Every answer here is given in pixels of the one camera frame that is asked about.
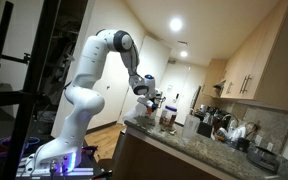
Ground blue and red cables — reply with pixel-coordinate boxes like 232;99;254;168
0;135;42;166

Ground small wood wall cabinet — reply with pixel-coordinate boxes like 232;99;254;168
200;58;228;99

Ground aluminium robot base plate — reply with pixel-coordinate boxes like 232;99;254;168
15;153;95;178

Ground black square container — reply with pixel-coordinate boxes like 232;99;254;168
196;120;214;139

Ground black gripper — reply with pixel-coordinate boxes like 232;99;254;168
146;94;167;112

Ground curved kitchen faucet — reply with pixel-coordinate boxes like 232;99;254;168
220;113;240;132

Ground black toaster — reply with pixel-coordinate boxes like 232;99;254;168
245;145;281;174

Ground clear jar with blue lid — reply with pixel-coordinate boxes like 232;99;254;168
158;105;179;132

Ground large round ceiling light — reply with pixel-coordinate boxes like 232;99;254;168
168;17;184;33

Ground light wood wall cabinet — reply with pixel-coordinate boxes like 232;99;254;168
219;0;288;113

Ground white door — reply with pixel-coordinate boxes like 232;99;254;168
117;34;172;125

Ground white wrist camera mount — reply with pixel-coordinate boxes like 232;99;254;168
136;94;158;108

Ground black tripod stand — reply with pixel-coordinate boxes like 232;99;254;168
0;0;60;180

